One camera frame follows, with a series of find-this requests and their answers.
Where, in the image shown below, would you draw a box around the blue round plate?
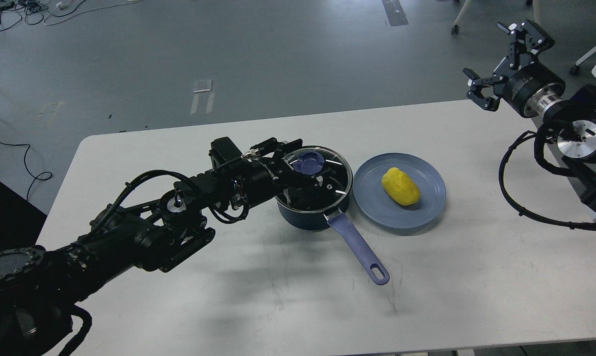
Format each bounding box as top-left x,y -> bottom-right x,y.
353,153 -> 447,231

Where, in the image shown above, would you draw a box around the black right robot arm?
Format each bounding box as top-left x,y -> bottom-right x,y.
463,20 -> 596,231

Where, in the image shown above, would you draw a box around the white chair legs with casters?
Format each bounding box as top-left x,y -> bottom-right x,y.
450,0 -> 544,35

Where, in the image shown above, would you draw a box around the glass lid with blue knob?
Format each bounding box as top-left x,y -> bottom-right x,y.
276,146 -> 353,213

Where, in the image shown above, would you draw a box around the tangled cables on floor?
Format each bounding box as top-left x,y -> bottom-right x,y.
0,0 -> 140,31

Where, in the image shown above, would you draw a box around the black box at left edge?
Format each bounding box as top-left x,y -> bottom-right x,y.
0,181 -> 47,251

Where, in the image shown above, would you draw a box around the yellow potato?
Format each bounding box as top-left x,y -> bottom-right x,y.
381,167 -> 422,207

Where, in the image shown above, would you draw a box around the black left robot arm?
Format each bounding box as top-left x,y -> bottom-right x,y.
0,137 -> 325,356

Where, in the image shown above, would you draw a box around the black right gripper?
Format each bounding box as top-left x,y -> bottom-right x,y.
463,20 -> 565,119

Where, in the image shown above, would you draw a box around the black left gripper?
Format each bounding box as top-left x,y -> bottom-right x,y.
246,138 -> 324,206

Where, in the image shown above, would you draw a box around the dark blue saucepan purple handle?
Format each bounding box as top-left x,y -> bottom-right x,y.
273,145 -> 391,286

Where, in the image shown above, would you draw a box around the black cable on floor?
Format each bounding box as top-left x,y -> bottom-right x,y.
0,113 -> 53,201

